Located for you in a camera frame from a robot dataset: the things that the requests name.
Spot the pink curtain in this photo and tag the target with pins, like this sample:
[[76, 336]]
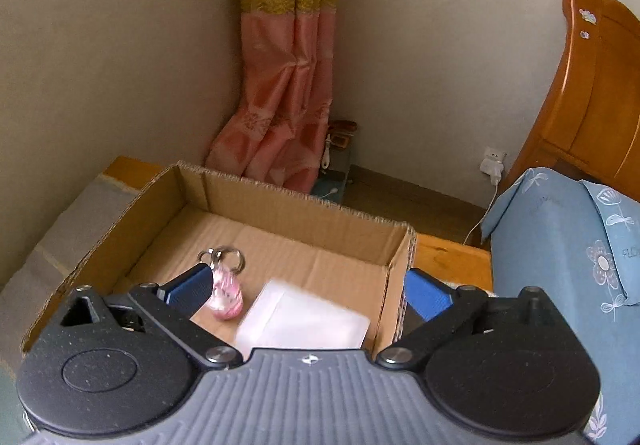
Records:
[[278, 133]]

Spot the white plastic bottle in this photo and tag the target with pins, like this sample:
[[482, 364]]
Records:
[[286, 317]]

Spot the brown object behind curtain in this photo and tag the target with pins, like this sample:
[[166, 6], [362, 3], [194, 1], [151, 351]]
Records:
[[338, 136]]

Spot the wooden headboard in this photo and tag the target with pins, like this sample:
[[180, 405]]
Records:
[[588, 126]]

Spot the white wall charger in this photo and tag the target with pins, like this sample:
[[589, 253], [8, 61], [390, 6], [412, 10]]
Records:
[[492, 164]]

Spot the pink keychain charm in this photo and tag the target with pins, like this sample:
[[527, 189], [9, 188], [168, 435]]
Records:
[[226, 263]]

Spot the blue floral pillow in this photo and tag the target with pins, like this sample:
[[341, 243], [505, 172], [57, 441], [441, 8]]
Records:
[[615, 259]]

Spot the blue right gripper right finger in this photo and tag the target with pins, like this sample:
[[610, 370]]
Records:
[[426, 295]]

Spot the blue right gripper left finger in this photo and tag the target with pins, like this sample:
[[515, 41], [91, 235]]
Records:
[[188, 292]]

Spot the blue bed sheet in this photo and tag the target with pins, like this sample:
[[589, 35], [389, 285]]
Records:
[[539, 231]]

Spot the brown cardboard box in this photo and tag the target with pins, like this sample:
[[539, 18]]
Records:
[[350, 258]]

